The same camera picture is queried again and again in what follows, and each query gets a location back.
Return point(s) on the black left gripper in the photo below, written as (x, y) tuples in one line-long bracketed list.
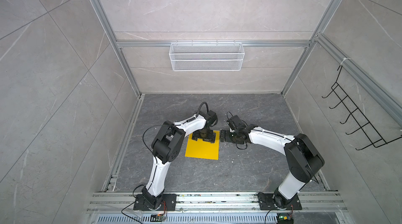
[(211, 139)]

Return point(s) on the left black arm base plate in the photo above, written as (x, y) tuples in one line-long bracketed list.
[(146, 202)]

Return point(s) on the yellow square paper sheet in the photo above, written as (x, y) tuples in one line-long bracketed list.
[(201, 149)]

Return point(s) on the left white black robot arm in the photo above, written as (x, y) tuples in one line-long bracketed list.
[(166, 147)]

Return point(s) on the left green circuit board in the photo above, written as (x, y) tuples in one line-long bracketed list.
[(158, 218)]

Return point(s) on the aluminium front rail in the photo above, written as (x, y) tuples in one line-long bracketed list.
[(219, 202)]

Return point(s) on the white wire mesh basket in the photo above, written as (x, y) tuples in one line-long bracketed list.
[(206, 56)]

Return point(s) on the aluminium corner frame post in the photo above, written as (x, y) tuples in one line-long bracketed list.
[(100, 13)]

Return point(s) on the green circuit board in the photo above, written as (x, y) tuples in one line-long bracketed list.
[(284, 219), (158, 218)]

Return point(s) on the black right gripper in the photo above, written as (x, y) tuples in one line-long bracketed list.
[(226, 134)]

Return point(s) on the right green circuit board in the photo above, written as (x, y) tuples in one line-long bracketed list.
[(284, 219)]

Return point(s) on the black wire hook rack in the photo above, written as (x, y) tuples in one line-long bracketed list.
[(356, 115)]

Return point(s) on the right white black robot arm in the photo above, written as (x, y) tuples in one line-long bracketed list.
[(303, 159)]

